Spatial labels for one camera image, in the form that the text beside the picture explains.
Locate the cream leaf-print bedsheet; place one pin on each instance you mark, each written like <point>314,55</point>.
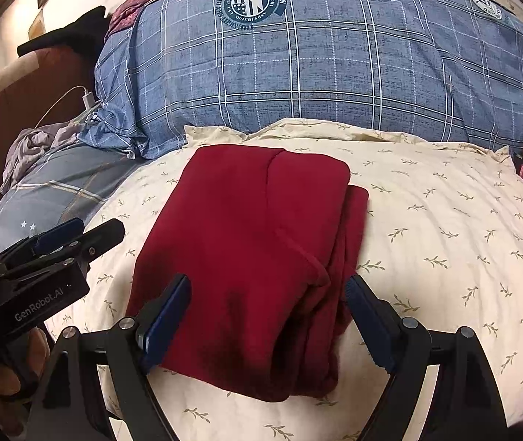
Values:
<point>449,262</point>

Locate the grey crumpled cloth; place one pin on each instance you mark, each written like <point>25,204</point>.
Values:
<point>36,144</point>

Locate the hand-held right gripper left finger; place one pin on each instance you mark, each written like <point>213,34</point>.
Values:
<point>167,326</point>

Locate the brown padded headboard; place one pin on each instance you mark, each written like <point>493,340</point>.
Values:
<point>18,105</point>

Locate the grey blue plaid bedsheet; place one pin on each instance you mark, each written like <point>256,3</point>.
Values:
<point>68,188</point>

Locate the blue plaid pillow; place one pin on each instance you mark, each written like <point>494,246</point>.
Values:
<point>335,64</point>

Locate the dark red garment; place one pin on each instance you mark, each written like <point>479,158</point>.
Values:
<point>243,248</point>

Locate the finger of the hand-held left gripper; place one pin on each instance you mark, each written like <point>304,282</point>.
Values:
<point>59,234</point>
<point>105,234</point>

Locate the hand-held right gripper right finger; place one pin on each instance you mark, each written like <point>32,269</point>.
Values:
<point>371,326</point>

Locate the black cloth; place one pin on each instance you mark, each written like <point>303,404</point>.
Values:
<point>73,34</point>

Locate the maroon patterned cloth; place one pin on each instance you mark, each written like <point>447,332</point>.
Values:
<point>135,2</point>

